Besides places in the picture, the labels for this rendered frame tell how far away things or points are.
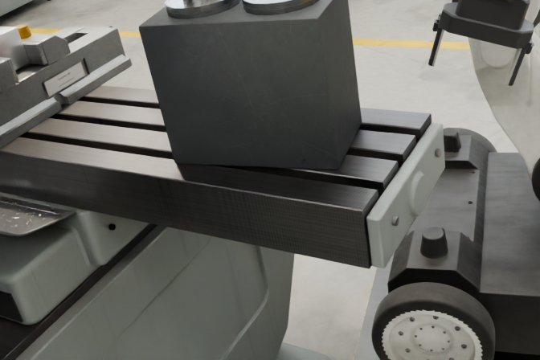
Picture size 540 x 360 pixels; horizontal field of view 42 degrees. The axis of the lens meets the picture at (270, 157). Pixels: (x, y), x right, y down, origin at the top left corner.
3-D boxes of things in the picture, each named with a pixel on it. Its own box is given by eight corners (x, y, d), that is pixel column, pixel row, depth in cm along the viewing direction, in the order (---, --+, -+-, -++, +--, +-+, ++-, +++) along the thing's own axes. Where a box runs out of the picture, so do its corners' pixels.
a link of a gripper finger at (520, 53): (505, 87, 95) (520, 46, 92) (506, 77, 98) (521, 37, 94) (517, 90, 95) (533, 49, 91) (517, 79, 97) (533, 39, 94)
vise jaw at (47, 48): (21, 49, 120) (13, 27, 118) (71, 52, 114) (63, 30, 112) (-7, 63, 116) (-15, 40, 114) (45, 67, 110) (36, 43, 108)
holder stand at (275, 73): (211, 120, 99) (179, -18, 89) (362, 122, 91) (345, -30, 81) (173, 164, 90) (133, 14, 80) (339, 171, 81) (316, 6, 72)
